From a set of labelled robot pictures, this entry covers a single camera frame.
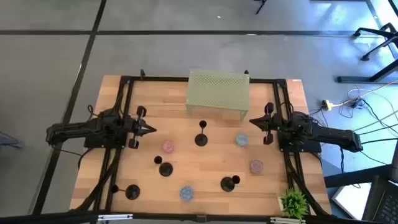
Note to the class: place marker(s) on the green plant in white pot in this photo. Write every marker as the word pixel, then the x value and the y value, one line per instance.
pixel 294 204

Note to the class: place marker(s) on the black chair leg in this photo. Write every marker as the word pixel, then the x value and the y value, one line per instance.
pixel 261 7

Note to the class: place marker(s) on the green perforated metal shelf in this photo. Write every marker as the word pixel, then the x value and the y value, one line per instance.
pixel 217 90

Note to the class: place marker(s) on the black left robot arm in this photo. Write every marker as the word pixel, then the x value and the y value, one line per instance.
pixel 77 129

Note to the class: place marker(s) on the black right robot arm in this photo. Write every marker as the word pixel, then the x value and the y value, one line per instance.
pixel 329 135

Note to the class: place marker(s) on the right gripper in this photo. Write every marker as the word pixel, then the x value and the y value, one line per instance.
pixel 273 123

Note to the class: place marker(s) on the silver metal bracket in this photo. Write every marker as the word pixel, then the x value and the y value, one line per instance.
pixel 115 217
pixel 287 220

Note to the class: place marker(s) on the black office chair base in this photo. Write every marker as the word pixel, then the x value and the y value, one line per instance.
pixel 373 30

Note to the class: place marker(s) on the black desk foot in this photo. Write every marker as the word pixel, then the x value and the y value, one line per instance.
pixel 354 79

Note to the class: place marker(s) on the white flat panel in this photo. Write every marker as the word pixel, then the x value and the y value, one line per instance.
pixel 351 200

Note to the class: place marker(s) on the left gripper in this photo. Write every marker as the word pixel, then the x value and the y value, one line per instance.
pixel 133 128

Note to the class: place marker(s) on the black aluminium table frame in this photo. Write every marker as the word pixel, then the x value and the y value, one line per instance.
pixel 155 79

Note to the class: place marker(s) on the yellow power strip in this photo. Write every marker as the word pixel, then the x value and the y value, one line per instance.
pixel 327 105

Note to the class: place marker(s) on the black metal candlestick holder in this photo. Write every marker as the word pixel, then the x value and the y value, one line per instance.
pixel 165 170
pixel 201 140
pixel 227 184
pixel 132 192

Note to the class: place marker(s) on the black laptop stand bar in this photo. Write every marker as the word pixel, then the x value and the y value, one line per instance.
pixel 357 175

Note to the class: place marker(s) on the black gantry beam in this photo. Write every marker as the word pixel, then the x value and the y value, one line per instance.
pixel 46 217

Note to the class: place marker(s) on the black laptop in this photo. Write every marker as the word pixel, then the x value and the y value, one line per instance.
pixel 385 205

